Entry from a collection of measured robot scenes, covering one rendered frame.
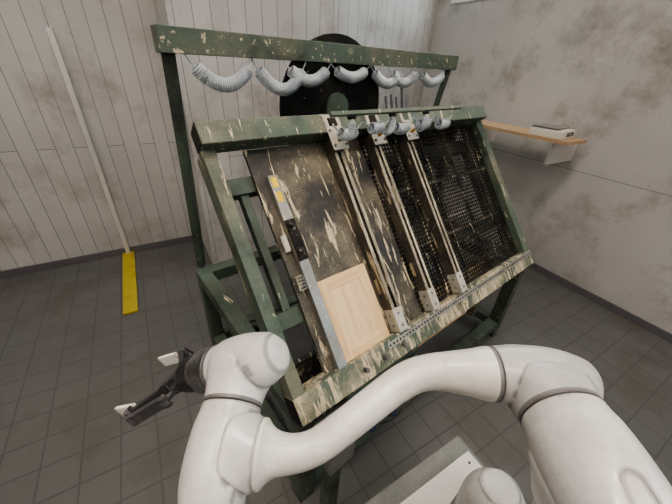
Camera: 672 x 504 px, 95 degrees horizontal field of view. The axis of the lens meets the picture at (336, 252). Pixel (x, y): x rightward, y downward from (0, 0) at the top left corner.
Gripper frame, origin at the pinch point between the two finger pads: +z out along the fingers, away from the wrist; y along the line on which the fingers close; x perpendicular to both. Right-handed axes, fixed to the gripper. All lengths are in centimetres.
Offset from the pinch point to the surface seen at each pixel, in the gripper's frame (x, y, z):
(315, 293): 34, -71, -5
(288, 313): 35, -63, 8
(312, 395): 62, -40, 4
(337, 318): 51, -72, -7
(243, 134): -40, -93, -5
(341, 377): 68, -52, -5
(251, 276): 9, -58, 7
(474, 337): 181, -169, -47
